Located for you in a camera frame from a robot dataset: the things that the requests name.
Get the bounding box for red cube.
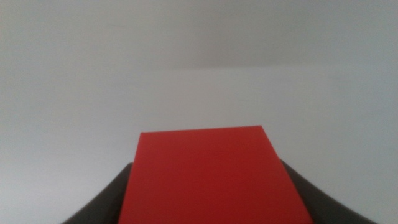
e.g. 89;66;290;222
118;125;315;224

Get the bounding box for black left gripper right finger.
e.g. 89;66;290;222
279;159;379;224

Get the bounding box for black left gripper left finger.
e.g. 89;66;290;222
62;162;134;224

